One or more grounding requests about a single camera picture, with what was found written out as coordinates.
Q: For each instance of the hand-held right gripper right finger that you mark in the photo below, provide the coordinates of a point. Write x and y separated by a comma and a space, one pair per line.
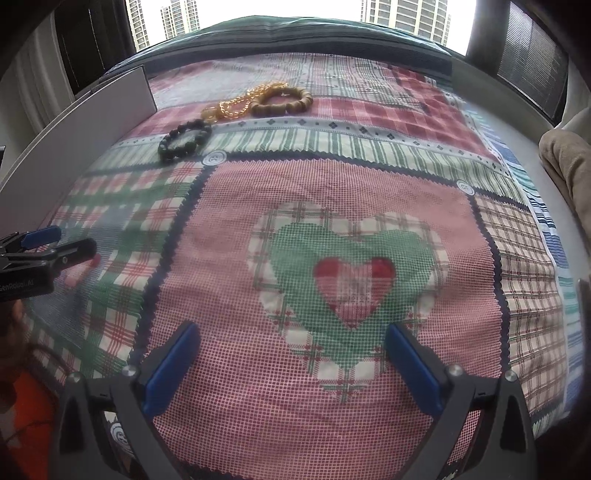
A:
413, 371

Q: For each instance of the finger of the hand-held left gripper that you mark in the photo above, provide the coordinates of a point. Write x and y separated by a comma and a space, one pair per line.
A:
44, 236
74, 252

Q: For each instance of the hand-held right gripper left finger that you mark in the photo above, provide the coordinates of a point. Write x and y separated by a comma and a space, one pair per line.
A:
168, 369

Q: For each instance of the white cardboard box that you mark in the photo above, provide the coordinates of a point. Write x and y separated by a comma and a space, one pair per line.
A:
92, 129

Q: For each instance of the orange cloth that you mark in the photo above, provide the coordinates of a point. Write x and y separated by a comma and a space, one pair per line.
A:
25, 415

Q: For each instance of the white curtain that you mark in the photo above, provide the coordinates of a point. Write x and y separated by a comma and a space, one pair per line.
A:
41, 78
577, 97

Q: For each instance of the patchwork plaid blanket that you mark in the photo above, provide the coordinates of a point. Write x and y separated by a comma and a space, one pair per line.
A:
351, 184

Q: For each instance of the beige cushion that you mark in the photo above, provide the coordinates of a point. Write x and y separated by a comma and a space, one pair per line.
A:
568, 157

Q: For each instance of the striped dark green pillow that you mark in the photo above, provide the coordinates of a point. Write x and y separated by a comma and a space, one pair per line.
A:
286, 39

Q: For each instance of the grey window blind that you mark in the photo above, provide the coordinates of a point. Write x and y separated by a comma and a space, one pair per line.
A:
531, 60

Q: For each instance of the high-rise building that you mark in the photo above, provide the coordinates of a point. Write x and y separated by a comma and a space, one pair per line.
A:
406, 14

